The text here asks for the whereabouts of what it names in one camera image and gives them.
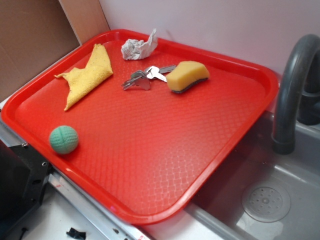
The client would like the crumpled white paper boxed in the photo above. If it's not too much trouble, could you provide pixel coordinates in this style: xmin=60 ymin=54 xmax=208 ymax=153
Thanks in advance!
xmin=121 ymin=28 xmax=158 ymax=61

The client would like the red plastic tray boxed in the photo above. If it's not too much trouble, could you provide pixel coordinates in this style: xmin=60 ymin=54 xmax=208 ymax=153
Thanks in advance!
xmin=1 ymin=29 xmax=279 ymax=226

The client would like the silver key bunch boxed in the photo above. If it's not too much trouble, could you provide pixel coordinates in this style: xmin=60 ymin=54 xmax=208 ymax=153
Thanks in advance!
xmin=121 ymin=65 xmax=176 ymax=91

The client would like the yellow sponge with grey pad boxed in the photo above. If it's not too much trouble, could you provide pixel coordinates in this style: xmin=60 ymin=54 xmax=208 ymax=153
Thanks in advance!
xmin=166 ymin=60 xmax=210 ymax=93

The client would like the yellow cloth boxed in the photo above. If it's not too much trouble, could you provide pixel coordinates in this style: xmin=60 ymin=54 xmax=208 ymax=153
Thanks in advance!
xmin=54 ymin=43 xmax=113 ymax=111

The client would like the green textured ball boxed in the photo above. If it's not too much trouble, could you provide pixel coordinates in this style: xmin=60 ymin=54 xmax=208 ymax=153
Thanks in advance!
xmin=49 ymin=125 xmax=79 ymax=155

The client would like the grey plastic sink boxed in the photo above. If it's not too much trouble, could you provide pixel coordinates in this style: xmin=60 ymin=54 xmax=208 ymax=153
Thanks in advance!
xmin=186 ymin=112 xmax=320 ymax=240

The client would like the round sink drain cover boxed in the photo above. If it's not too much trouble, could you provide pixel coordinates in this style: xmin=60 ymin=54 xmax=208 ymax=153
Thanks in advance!
xmin=241 ymin=181 xmax=291 ymax=223

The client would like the grey curved faucet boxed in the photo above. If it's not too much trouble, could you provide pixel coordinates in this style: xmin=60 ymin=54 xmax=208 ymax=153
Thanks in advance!
xmin=271 ymin=34 xmax=320 ymax=155

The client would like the black tape scrap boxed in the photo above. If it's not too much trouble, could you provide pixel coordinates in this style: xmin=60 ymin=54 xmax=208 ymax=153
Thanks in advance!
xmin=66 ymin=227 xmax=87 ymax=240

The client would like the brown cardboard panel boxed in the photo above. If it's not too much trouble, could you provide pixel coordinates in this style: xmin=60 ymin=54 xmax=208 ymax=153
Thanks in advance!
xmin=0 ymin=0 xmax=110 ymax=101

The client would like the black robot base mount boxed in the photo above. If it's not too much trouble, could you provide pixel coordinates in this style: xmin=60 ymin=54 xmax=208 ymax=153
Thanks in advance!
xmin=0 ymin=142 xmax=52 ymax=240

